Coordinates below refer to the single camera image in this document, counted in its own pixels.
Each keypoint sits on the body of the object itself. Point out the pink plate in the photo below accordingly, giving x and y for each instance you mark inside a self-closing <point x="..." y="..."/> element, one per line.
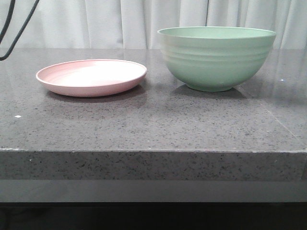
<point x="92" y="77"/>

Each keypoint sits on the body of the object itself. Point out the green ribbed bowl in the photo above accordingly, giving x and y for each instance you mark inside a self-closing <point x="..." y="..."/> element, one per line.
<point x="213" y="58"/>

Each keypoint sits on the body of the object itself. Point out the white curtain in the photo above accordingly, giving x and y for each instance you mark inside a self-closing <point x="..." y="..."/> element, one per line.
<point x="133" y="24"/>

